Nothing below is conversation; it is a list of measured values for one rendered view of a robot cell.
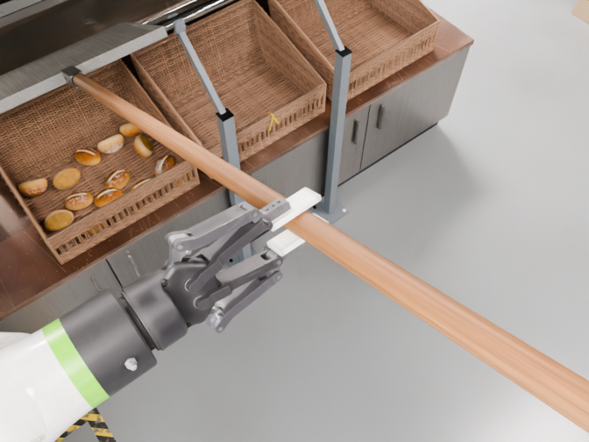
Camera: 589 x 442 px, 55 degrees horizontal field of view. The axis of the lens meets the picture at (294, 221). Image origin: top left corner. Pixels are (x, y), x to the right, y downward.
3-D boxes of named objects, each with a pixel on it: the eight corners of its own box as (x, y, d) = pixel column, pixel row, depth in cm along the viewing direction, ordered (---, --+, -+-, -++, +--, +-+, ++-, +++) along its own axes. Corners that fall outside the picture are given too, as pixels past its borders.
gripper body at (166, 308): (106, 276, 58) (184, 230, 61) (140, 332, 62) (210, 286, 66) (131, 311, 52) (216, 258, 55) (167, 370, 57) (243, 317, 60)
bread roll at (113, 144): (121, 131, 209) (128, 145, 210) (120, 134, 215) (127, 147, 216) (95, 143, 206) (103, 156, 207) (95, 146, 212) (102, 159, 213)
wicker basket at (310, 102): (143, 107, 227) (125, 52, 204) (255, 48, 246) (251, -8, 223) (210, 182, 206) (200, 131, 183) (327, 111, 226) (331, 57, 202)
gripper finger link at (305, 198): (259, 222, 63) (256, 217, 63) (307, 191, 66) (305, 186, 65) (273, 232, 61) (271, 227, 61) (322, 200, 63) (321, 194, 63)
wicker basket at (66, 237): (3, 176, 208) (-34, 124, 185) (137, 108, 227) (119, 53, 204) (60, 268, 187) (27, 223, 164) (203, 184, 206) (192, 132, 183)
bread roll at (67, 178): (85, 180, 203) (82, 178, 208) (75, 164, 201) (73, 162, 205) (60, 194, 200) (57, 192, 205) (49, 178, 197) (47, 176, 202)
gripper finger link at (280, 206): (247, 227, 62) (238, 206, 60) (284, 204, 64) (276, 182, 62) (254, 232, 61) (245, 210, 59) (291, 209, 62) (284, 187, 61)
